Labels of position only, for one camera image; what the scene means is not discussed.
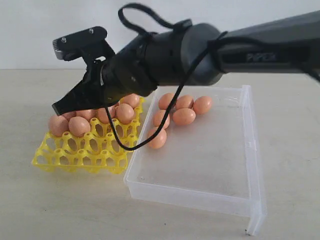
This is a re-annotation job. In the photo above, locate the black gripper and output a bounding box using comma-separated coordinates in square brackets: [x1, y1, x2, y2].
[51, 59, 113, 116]

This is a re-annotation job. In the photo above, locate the brown egg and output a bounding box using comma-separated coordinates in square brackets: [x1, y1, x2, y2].
[152, 109, 170, 129]
[96, 106, 116, 124]
[115, 103, 135, 124]
[193, 96, 213, 115]
[120, 93, 140, 109]
[147, 126, 167, 149]
[172, 108, 196, 126]
[158, 92, 175, 110]
[175, 94, 194, 110]
[76, 109, 96, 121]
[68, 116, 91, 138]
[62, 111, 77, 121]
[48, 115, 69, 137]

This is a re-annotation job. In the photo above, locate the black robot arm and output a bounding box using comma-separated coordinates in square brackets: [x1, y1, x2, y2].
[52, 11, 320, 115]

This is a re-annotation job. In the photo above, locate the yellow plastic egg tray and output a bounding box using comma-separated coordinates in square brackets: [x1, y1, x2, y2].
[32, 97, 144, 174]

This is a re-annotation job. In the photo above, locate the clear plastic container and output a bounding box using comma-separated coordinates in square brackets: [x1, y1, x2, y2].
[123, 85, 267, 236]

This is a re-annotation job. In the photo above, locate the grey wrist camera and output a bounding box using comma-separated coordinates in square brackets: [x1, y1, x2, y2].
[52, 26, 115, 63]

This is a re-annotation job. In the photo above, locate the black cable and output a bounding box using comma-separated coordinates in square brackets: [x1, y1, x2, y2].
[104, 2, 320, 152]

